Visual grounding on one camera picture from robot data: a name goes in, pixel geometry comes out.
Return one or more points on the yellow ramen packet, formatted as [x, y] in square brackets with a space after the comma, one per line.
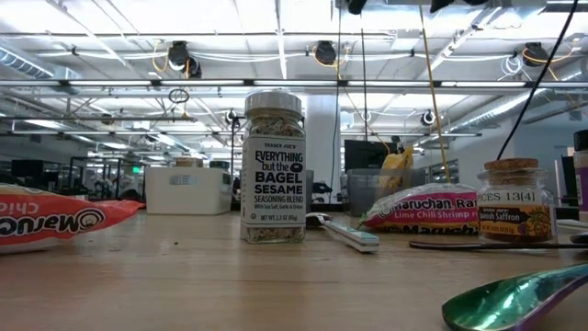
[397, 163]

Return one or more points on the lime chili shrimp ramen packet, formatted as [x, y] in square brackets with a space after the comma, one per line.
[422, 209]

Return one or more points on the saffron jar cork lid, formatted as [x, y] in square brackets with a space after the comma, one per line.
[514, 216]

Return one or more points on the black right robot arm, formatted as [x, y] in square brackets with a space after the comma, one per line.
[440, 4]

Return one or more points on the black monitor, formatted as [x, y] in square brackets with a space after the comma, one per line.
[365, 154]

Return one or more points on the grey plastic bin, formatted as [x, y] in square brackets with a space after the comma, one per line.
[310, 188]
[363, 197]

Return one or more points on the white round cap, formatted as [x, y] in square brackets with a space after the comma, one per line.
[273, 184]

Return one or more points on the white plastic bin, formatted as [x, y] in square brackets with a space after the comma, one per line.
[188, 195]

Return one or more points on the dark purple spoon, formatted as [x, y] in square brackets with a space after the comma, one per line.
[482, 246]

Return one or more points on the rainbow iridescent spoon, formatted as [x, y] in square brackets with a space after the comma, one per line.
[505, 303]

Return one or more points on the orange Maruchan ramen packet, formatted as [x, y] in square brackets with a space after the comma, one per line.
[55, 220]

